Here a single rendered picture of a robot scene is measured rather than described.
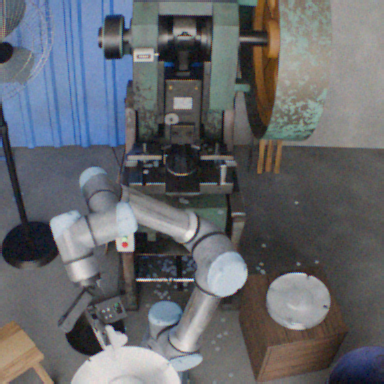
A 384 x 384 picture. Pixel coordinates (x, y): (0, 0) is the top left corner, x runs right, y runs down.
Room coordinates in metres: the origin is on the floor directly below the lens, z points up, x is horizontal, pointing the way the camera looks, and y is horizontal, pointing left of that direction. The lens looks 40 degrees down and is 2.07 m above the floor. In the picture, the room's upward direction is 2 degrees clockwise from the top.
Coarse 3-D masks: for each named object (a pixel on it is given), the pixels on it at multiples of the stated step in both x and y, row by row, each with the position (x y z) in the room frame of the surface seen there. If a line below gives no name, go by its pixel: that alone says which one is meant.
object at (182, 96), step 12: (168, 72) 1.79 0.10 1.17; (180, 72) 1.76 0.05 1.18; (192, 72) 1.78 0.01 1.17; (168, 84) 1.72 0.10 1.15; (180, 84) 1.72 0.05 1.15; (192, 84) 1.72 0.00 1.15; (168, 96) 1.72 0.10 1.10; (180, 96) 1.72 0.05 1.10; (192, 96) 1.72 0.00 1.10; (168, 108) 1.72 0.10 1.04; (180, 108) 1.72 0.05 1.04; (192, 108) 1.72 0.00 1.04; (168, 120) 1.70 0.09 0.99; (180, 120) 1.72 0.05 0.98; (192, 120) 1.72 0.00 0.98; (168, 132) 1.72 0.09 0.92; (180, 132) 1.69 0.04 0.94; (192, 132) 1.69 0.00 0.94
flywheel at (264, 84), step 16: (272, 0) 1.98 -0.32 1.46; (256, 16) 2.12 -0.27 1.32; (272, 16) 1.91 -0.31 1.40; (272, 32) 1.77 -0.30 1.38; (256, 48) 2.07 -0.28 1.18; (272, 48) 1.75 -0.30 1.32; (256, 64) 2.03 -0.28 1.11; (272, 64) 1.82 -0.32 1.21; (256, 80) 1.96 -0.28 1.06; (272, 80) 1.79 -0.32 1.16; (256, 96) 1.91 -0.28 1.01; (272, 96) 1.76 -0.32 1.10
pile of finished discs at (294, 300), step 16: (272, 288) 1.35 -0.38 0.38; (288, 288) 1.34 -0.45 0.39; (304, 288) 1.34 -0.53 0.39; (320, 288) 1.34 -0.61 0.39; (272, 304) 1.25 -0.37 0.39; (288, 304) 1.25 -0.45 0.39; (304, 304) 1.25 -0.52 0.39; (320, 304) 1.25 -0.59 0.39; (288, 320) 1.17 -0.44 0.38; (304, 320) 1.16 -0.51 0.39; (320, 320) 1.17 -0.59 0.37
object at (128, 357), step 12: (120, 348) 0.60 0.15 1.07; (132, 348) 0.60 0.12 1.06; (144, 348) 0.61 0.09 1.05; (96, 360) 0.56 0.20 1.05; (108, 360) 0.57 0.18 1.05; (120, 360) 0.58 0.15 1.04; (132, 360) 0.58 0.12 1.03; (144, 360) 0.59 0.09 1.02; (156, 360) 0.60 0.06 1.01; (84, 372) 0.54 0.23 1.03; (96, 372) 0.54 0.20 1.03; (108, 372) 0.55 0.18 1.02; (120, 372) 0.56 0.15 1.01; (132, 372) 0.56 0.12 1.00; (144, 372) 0.57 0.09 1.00; (156, 372) 0.58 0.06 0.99; (168, 372) 0.58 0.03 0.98
